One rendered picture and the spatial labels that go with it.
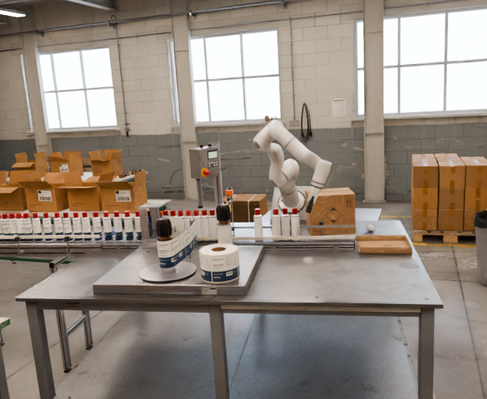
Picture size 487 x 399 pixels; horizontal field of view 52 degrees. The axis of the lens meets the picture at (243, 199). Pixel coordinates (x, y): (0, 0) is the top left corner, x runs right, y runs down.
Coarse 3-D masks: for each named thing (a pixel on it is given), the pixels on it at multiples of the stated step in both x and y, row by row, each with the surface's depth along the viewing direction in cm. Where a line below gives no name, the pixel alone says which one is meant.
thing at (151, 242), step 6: (144, 210) 312; (150, 210) 312; (144, 216) 313; (156, 216) 320; (144, 222) 314; (144, 228) 315; (150, 228) 317; (144, 234) 316; (150, 234) 318; (156, 234) 319; (144, 240) 317; (150, 240) 316; (156, 240) 315; (150, 246) 316; (156, 246) 316
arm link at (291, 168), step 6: (288, 162) 349; (294, 162) 350; (282, 168) 348; (288, 168) 348; (294, 168) 349; (288, 174) 348; (294, 174) 351; (288, 180) 359; (294, 180) 357; (288, 186) 359; (294, 186) 360; (282, 192) 364; (288, 192) 361
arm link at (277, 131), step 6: (276, 120) 321; (270, 126) 310; (276, 126) 306; (282, 126) 307; (270, 132) 309; (276, 132) 305; (282, 132) 304; (288, 132) 305; (276, 138) 306; (282, 138) 304; (288, 138) 303; (282, 144) 306
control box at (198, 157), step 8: (192, 152) 317; (200, 152) 314; (192, 160) 319; (200, 160) 315; (208, 160) 320; (216, 160) 324; (192, 168) 320; (200, 168) 316; (208, 168) 320; (216, 168) 325; (192, 176) 322; (200, 176) 317; (208, 176) 321
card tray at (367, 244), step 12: (360, 240) 321; (372, 240) 320; (384, 240) 318; (396, 240) 317; (408, 240) 304; (360, 252) 297; (372, 252) 295; (384, 252) 294; (396, 252) 293; (408, 252) 292
